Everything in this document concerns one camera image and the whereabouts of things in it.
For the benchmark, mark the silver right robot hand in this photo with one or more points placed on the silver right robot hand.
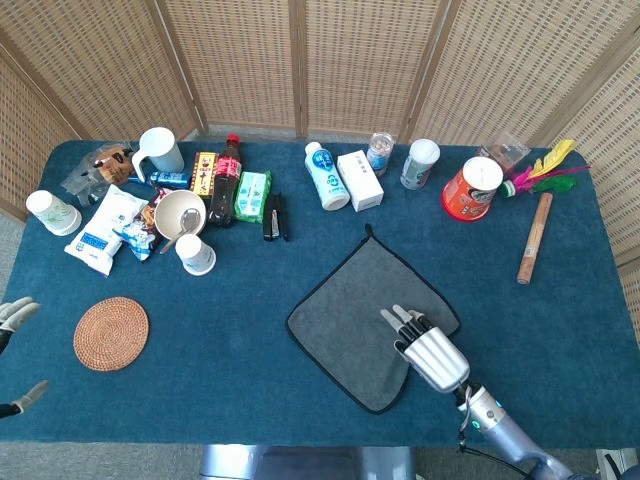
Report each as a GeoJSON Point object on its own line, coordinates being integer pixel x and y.
{"type": "Point", "coordinates": [435, 357]}

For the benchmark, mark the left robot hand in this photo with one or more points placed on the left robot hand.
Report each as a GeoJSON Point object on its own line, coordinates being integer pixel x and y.
{"type": "Point", "coordinates": [15, 310]}

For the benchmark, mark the grey microfibre cloth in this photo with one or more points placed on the grey microfibre cloth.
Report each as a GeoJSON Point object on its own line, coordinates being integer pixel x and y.
{"type": "Point", "coordinates": [340, 325]}

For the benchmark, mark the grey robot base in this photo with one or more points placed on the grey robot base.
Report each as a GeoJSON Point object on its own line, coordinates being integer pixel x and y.
{"type": "Point", "coordinates": [300, 465]}

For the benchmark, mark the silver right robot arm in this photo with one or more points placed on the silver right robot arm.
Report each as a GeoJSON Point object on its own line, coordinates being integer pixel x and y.
{"type": "Point", "coordinates": [500, 425]}

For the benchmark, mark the round woven rattan coaster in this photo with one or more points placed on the round woven rattan coaster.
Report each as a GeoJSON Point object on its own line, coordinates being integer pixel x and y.
{"type": "Point", "coordinates": [111, 334]}

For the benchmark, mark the paper cup with green print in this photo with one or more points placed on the paper cup with green print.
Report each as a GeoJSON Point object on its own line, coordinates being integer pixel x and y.
{"type": "Point", "coordinates": [52, 212]}

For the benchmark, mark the white snack bag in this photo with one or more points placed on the white snack bag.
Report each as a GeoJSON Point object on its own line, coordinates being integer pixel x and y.
{"type": "Point", "coordinates": [102, 227]}

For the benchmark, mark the blue and brown snack bag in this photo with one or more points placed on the blue and brown snack bag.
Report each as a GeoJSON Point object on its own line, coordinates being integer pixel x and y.
{"type": "Point", "coordinates": [140, 232]}

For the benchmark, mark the wooden rolling pin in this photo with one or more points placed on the wooden rolling pin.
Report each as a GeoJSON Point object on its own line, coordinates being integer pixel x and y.
{"type": "Point", "coordinates": [535, 237]}

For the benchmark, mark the orange instant noodle cup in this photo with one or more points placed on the orange instant noodle cup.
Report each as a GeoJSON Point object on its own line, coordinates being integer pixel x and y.
{"type": "Point", "coordinates": [470, 192]}

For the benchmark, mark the clear bag with brown bread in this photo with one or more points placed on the clear bag with brown bread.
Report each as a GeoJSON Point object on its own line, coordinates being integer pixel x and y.
{"type": "Point", "coordinates": [107, 167]}

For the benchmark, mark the beige bowl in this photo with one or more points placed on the beige bowl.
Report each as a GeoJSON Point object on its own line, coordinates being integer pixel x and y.
{"type": "Point", "coordinates": [172, 210]}

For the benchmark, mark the paper cup with blue print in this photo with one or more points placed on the paper cup with blue print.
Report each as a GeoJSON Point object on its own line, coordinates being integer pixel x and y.
{"type": "Point", "coordinates": [196, 255]}

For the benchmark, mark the white cardboard box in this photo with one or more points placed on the white cardboard box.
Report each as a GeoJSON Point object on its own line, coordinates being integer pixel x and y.
{"type": "Point", "coordinates": [360, 180]}

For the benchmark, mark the metal spoon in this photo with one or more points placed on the metal spoon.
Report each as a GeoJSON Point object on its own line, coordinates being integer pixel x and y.
{"type": "Point", "coordinates": [190, 218]}

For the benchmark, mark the small blue wrapped bar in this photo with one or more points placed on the small blue wrapped bar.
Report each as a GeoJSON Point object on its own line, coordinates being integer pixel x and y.
{"type": "Point", "coordinates": [170, 179]}

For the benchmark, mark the colourful feather shuttlecock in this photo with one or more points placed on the colourful feather shuttlecock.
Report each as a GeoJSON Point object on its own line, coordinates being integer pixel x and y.
{"type": "Point", "coordinates": [550, 182]}

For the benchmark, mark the blue tablecloth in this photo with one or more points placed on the blue tablecloth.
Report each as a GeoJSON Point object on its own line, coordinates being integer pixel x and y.
{"type": "Point", "coordinates": [225, 350]}

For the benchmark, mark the black stapler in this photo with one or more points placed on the black stapler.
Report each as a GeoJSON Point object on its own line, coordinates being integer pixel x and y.
{"type": "Point", "coordinates": [275, 220]}

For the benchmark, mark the white bottle with blue label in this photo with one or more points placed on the white bottle with blue label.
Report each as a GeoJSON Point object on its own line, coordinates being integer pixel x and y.
{"type": "Point", "coordinates": [327, 175]}

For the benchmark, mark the clear plastic jar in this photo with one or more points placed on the clear plastic jar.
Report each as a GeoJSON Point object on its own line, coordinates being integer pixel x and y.
{"type": "Point", "coordinates": [380, 152]}

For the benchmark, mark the light blue mug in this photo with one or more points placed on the light blue mug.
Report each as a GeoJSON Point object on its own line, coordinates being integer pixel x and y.
{"type": "Point", "coordinates": [162, 150]}

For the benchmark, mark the clear plastic package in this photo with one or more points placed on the clear plastic package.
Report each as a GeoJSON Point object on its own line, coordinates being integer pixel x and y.
{"type": "Point", "coordinates": [505, 150]}

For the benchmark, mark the yellow and red snack box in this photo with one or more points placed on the yellow and red snack box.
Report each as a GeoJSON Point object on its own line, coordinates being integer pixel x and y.
{"type": "Point", "coordinates": [204, 172]}

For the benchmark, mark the green wet wipes pack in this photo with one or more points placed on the green wet wipes pack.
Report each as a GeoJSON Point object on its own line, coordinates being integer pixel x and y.
{"type": "Point", "coordinates": [252, 197]}

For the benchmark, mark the cola bottle with red label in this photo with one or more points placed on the cola bottle with red label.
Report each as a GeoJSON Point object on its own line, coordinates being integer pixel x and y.
{"type": "Point", "coordinates": [225, 185]}

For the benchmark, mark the woven bamboo folding screen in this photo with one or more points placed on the woven bamboo folding screen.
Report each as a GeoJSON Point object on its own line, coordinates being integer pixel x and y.
{"type": "Point", "coordinates": [240, 60]}

